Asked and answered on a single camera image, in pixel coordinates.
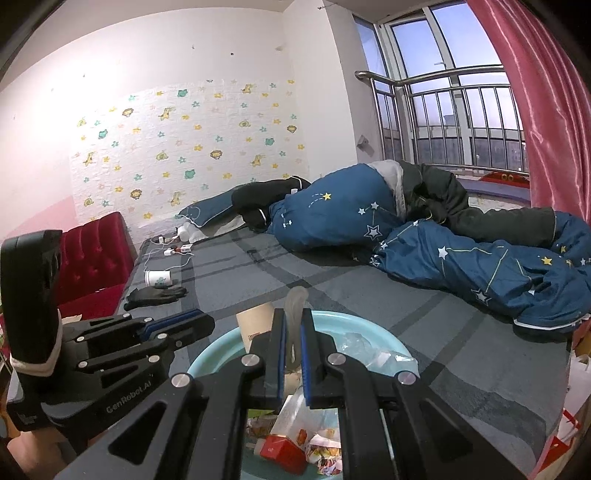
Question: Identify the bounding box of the person's left forearm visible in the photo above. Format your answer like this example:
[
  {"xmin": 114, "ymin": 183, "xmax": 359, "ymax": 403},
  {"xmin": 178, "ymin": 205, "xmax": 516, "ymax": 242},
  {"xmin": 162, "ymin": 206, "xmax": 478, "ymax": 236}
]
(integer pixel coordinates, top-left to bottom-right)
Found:
[{"xmin": 0, "ymin": 429, "xmax": 75, "ymax": 480}]

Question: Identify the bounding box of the printed wall panel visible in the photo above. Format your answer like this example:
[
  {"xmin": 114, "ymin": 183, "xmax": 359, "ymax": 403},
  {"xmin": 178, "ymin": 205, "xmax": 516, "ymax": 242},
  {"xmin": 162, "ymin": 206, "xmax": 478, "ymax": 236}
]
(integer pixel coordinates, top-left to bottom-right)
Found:
[{"xmin": 69, "ymin": 76, "xmax": 308, "ymax": 232}]

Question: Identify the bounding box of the blue pillow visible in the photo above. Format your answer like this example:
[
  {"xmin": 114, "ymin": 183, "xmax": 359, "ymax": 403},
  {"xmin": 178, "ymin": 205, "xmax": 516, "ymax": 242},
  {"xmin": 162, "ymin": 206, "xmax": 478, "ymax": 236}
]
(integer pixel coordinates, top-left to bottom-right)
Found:
[{"xmin": 178, "ymin": 190, "xmax": 245, "ymax": 229}]

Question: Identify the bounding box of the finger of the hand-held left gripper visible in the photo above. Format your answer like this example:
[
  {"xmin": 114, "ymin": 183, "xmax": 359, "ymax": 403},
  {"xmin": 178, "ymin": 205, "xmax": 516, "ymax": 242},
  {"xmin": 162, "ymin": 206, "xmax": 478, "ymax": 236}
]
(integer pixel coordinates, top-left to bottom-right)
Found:
[
  {"xmin": 62, "ymin": 309, "xmax": 216, "ymax": 346},
  {"xmin": 76, "ymin": 335, "xmax": 185, "ymax": 377}
]

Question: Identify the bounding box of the brown cardboard tube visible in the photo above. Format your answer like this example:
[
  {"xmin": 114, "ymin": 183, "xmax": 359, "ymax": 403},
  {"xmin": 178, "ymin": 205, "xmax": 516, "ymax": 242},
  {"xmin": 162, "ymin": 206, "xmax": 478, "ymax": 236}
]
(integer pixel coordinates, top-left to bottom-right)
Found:
[{"xmin": 235, "ymin": 302, "xmax": 278, "ymax": 356}]

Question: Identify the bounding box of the red tufted sofa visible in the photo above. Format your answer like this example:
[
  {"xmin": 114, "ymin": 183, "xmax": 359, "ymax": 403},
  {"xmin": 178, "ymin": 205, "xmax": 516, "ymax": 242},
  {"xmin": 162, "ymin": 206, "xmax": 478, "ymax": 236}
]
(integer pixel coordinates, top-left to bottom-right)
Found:
[{"xmin": 55, "ymin": 211, "xmax": 136, "ymax": 319}]

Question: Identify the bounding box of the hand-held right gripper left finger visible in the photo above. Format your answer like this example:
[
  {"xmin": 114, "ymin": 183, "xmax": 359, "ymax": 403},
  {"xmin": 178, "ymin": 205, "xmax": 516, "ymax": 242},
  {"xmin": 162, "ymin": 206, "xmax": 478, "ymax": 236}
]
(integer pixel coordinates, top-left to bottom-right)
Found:
[{"xmin": 55, "ymin": 308, "xmax": 288, "ymax": 480}]

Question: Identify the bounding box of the light grey cloth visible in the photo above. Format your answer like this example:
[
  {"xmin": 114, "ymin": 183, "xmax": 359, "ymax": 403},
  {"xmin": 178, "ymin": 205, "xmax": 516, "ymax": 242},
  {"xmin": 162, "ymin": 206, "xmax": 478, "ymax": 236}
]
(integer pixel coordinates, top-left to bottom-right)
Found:
[{"xmin": 369, "ymin": 160, "xmax": 408, "ymax": 217}]

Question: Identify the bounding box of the person's left hand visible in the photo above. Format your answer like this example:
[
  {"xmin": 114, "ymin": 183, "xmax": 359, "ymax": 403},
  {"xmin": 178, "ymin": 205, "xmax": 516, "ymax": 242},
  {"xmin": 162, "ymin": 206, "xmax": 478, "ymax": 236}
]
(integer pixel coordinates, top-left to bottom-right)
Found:
[{"xmin": 6, "ymin": 364, "xmax": 65, "ymax": 433}]

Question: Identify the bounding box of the dark green jacket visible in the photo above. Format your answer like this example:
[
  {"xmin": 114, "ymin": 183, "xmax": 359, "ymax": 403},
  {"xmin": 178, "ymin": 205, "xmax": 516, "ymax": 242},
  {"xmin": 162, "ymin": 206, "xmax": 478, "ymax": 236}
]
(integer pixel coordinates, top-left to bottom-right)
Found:
[{"xmin": 399, "ymin": 160, "xmax": 557, "ymax": 247}]

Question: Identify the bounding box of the metal window railing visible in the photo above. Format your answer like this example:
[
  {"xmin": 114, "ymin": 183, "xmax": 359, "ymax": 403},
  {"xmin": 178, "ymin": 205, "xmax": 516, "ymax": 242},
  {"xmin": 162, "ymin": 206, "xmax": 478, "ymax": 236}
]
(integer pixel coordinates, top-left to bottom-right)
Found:
[{"xmin": 355, "ymin": 65, "xmax": 527, "ymax": 172}]

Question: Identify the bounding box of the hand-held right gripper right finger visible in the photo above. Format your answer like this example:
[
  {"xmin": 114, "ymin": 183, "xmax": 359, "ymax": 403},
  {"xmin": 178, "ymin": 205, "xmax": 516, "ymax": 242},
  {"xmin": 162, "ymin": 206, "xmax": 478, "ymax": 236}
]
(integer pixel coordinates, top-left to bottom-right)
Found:
[{"xmin": 300, "ymin": 309, "xmax": 527, "ymax": 480}]

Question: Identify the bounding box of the teal plastic basin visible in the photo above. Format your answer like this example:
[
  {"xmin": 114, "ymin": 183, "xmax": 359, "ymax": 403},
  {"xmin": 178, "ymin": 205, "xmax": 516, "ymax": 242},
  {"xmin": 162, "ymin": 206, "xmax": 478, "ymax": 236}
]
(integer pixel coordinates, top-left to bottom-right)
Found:
[{"xmin": 187, "ymin": 310, "xmax": 419, "ymax": 480}]

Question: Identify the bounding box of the black clothing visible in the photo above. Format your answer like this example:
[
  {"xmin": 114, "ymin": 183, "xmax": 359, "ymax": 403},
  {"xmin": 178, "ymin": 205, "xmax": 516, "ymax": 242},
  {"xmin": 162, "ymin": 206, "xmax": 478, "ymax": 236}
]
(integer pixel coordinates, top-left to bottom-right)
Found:
[{"xmin": 231, "ymin": 175, "xmax": 311, "ymax": 232}]

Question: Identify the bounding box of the clear round plastic lid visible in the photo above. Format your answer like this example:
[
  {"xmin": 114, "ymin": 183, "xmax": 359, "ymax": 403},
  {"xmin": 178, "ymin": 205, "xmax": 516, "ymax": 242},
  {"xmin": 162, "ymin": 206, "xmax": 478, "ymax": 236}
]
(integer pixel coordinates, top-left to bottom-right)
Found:
[{"xmin": 284, "ymin": 286, "xmax": 309, "ymax": 370}]

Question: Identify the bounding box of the red and white snack wrapper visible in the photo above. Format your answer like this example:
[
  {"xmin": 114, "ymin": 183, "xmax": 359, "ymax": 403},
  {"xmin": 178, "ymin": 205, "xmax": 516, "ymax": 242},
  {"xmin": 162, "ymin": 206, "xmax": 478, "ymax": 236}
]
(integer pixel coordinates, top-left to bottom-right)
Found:
[{"xmin": 305, "ymin": 429, "xmax": 345, "ymax": 476}]

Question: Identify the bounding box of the blue star duvet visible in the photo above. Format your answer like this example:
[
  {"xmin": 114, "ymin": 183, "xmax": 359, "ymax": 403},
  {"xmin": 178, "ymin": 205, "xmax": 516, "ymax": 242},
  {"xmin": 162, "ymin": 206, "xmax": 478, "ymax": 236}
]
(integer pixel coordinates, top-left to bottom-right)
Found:
[{"xmin": 268, "ymin": 162, "xmax": 591, "ymax": 334}]

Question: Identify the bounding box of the pink curtain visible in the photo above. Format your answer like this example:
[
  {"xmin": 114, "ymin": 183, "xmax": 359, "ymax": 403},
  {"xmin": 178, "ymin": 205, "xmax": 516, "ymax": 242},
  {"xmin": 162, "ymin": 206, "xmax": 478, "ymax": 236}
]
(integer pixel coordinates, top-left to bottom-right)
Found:
[{"xmin": 466, "ymin": 0, "xmax": 591, "ymax": 222}]

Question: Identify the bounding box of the grey plaid bed sheet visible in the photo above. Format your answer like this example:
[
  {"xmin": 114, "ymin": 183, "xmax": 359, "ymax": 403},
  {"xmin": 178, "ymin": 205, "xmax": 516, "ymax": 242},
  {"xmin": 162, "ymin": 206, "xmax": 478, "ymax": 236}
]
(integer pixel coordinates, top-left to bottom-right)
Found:
[{"xmin": 122, "ymin": 226, "xmax": 573, "ymax": 480}]

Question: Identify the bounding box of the white paper bag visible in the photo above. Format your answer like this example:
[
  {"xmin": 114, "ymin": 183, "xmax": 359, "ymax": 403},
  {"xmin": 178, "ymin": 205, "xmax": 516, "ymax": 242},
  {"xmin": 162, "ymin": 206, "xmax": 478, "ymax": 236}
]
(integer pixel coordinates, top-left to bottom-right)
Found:
[{"xmin": 549, "ymin": 351, "xmax": 591, "ymax": 480}]

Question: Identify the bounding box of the black glove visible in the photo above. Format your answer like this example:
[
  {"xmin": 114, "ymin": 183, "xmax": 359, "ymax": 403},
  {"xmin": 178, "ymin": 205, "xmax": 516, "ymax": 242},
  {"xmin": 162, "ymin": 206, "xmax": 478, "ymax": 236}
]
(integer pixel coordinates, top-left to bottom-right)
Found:
[{"xmin": 124, "ymin": 285, "xmax": 188, "ymax": 311}]

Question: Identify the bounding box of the red and white box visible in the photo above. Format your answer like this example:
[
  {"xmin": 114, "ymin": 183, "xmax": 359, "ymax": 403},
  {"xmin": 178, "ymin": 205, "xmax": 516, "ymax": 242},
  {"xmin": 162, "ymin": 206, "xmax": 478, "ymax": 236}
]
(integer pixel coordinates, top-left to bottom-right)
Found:
[{"xmin": 259, "ymin": 434, "xmax": 308, "ymax": 476}]

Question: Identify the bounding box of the white cable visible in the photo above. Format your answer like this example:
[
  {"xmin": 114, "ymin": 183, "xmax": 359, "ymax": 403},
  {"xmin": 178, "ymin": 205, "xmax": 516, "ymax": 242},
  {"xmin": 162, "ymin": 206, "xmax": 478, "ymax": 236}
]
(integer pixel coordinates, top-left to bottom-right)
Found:
[{"xmin": 141, "ymin": 237, "xmax": 197, "ymax": 278}]

